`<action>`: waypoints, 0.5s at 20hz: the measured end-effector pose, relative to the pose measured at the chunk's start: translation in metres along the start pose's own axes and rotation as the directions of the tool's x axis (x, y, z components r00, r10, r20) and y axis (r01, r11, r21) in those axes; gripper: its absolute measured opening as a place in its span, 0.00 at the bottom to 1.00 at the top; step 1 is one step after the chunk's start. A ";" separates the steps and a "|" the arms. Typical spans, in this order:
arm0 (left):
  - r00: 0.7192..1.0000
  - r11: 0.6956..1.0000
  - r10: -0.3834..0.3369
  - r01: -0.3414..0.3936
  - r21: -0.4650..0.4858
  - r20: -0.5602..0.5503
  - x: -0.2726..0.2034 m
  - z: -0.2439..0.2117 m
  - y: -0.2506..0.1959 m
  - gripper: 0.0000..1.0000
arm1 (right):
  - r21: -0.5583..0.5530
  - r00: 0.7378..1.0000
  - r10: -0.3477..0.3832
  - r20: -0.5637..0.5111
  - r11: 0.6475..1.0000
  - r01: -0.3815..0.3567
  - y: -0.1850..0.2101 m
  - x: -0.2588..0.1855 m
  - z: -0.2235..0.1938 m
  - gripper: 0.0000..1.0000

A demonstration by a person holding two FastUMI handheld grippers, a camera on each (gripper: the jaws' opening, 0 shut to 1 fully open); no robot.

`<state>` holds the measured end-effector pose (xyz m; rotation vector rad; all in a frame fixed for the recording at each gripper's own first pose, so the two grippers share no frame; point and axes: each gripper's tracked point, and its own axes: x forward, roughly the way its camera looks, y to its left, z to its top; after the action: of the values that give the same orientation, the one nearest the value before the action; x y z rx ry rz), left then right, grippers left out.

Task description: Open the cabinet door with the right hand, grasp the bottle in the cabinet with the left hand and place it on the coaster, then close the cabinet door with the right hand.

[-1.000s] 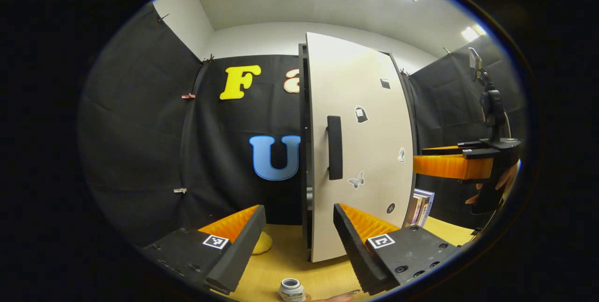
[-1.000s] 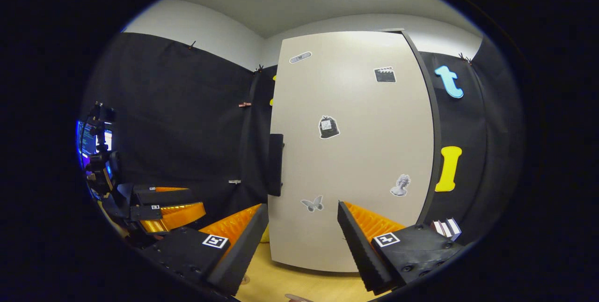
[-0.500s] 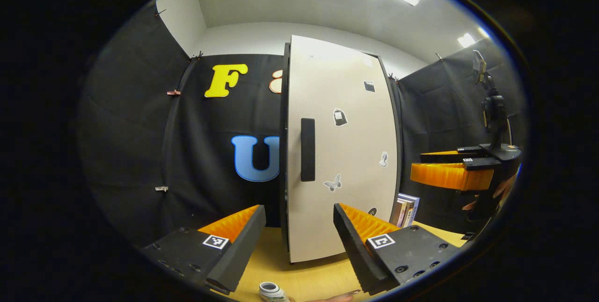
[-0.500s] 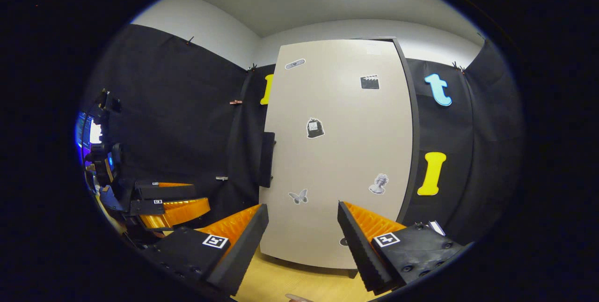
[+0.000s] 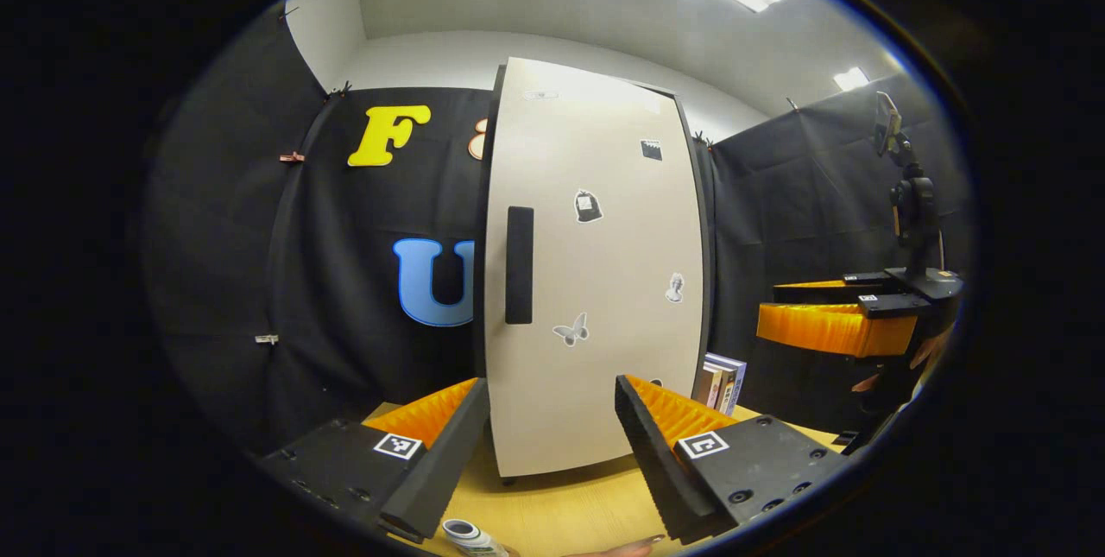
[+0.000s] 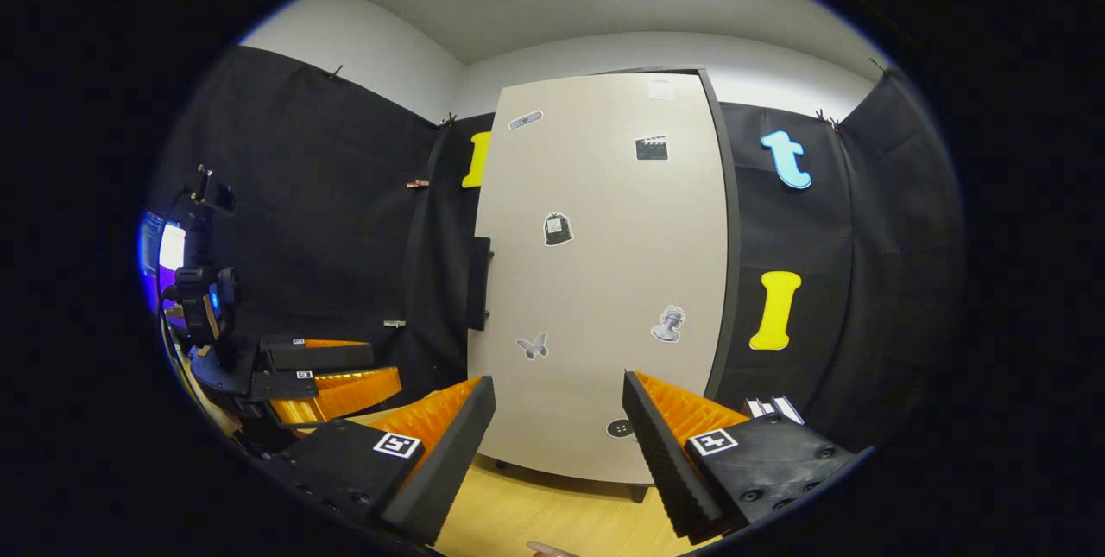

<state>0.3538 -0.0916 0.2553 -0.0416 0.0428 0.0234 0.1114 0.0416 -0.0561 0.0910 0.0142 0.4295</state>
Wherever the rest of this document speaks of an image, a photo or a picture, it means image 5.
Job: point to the white cloth clip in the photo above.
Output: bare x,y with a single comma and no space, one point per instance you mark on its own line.
267,338

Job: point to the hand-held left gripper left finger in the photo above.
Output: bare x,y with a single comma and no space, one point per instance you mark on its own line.
445,462

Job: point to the small black block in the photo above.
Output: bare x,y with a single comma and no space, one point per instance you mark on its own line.
846,437

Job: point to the black backdrop cloth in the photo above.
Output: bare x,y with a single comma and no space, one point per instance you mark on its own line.
328,298

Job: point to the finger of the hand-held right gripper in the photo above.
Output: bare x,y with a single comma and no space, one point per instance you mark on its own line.
820,328
820,292

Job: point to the grey cabinet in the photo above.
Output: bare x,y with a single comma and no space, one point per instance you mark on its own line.
479,194

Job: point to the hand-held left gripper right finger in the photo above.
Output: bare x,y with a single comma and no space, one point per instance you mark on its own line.
652,462

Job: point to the dark spine book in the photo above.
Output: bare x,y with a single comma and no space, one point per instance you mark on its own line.
718,389

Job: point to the white green label bottle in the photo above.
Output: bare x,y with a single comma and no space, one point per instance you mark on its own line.
473,538

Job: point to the white blue book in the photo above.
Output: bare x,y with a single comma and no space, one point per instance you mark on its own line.
732,371

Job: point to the pink cloth clip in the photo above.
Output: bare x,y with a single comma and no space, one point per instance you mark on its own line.
292,157

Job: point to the small ceiling light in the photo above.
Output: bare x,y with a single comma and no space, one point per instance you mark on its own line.
851,79

